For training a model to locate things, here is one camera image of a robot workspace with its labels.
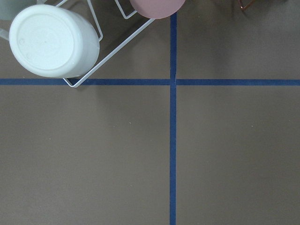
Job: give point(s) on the copper wire bottle rack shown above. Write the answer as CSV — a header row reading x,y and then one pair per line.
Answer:
x,y
243,6

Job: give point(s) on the white upturned cup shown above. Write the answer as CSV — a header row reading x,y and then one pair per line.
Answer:
x,y
53,42

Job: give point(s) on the pink upturned cup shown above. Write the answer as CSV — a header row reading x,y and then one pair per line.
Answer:
x,y
157,9

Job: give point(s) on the pale green cup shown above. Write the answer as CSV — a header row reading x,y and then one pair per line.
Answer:
x,y
10,8

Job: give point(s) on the white wire cup rack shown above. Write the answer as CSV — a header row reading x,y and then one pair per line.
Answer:
x,y
74,82

